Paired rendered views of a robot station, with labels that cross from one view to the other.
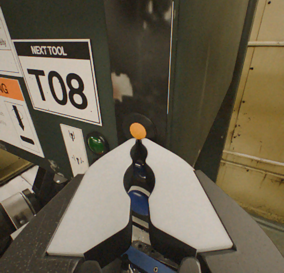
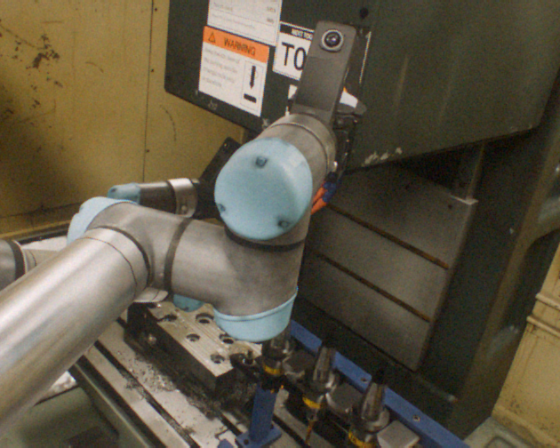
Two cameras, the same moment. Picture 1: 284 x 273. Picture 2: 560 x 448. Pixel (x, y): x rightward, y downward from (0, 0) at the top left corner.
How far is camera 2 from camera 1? 0.67 m
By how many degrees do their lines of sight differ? 12
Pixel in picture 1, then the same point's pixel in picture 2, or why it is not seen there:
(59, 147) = (280, 105)
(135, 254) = (297, 328)
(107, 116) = not seen: hidden behind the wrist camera
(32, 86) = (280, 53)
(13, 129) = (239, 87)
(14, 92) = (260, 55)
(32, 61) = (288, 38)
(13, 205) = (180, 185)
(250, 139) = not seen: outside the picture
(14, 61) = (274, 34)
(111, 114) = not seen: hidden behind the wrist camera
